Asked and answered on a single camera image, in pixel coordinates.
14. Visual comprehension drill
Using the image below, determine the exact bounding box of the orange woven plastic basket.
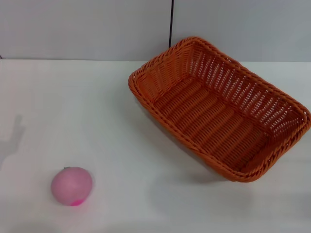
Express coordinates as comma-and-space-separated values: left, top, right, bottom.
128, 36, 309, 183

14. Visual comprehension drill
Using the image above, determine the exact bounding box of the pink toy peach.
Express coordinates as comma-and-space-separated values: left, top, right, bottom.
51, 166, 94, 207

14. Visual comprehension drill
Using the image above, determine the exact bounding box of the thin black cable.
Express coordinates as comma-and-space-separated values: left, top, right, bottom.
168, 0, 175, 48

